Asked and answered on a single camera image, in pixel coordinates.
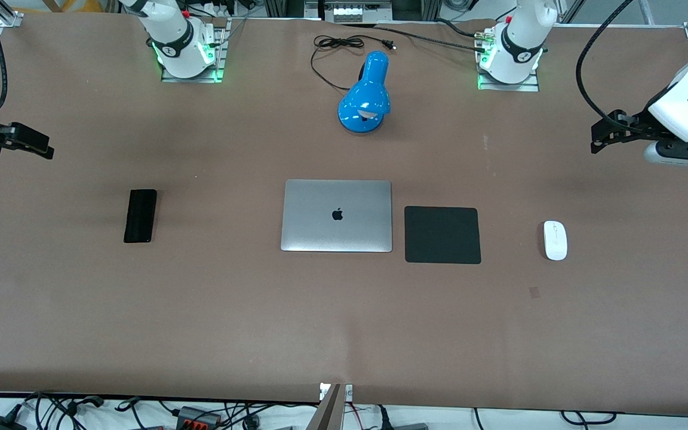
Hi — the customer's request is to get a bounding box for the black orange connector block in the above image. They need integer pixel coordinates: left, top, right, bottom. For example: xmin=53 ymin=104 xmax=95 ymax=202
xmin=176 ymin=406 xmax=223 ymax=429

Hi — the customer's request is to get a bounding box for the white computer mouse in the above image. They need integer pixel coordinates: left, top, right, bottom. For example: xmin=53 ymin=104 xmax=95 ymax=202
xmin=543 ymin=220 xmax=569 ymax=262

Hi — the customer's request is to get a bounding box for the black braided cable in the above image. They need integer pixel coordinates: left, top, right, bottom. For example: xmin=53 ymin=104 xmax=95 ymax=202
xmin=342 ymin=23 xmax=495 ymax=54

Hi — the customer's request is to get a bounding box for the blue desk lamp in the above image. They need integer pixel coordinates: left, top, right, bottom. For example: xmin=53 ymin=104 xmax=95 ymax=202
xmin=337 ymin=50 xmax=392 ymax=134

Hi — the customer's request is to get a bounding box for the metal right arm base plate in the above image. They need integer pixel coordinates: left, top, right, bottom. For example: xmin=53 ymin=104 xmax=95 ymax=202
xmin=160 ymin=18 xmax=226 ymax=84

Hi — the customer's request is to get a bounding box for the white power strip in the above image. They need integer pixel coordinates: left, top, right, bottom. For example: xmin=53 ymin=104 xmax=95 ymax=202
xmin=332 ymin=0 xmax=394 ymax=24

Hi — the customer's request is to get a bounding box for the black smartphone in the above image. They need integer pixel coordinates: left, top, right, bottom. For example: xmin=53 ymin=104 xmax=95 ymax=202
xmin=123 ymin=189 xmax=158 ymax=244

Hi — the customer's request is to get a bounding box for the black lamp power cord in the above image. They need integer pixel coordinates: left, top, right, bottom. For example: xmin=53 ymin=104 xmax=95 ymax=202
xmin=310 ymin=35 xmax=397 ymax=94

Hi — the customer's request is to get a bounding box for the metal camera stand post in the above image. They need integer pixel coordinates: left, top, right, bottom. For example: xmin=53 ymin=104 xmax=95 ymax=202
xmin=318 ymin=382 xmax=354 ymax=430

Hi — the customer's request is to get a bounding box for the silver closed laptop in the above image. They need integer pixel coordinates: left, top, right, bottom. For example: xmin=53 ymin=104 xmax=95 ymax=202
xmin=280 ymin=179 xmax=394 ymax=253

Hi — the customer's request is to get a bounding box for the black mouse pad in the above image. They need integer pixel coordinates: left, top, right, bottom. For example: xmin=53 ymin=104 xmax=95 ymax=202
xmin=404 ymin=206 xmax=482 ymax=265

